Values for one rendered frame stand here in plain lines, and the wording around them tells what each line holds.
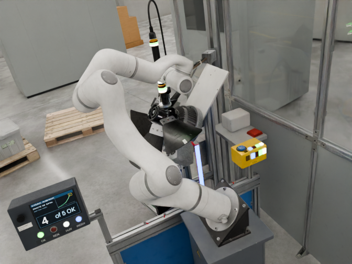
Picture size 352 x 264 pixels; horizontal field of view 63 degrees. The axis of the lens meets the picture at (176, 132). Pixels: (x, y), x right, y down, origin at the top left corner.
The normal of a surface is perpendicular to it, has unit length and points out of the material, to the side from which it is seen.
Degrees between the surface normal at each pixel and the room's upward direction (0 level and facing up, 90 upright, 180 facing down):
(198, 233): 0
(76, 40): 90
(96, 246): 0
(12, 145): 95
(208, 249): 0
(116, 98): 98
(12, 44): 90
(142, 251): 90
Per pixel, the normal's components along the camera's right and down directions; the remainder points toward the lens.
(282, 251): -0.15, -0.86
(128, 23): 0.58, 0.32
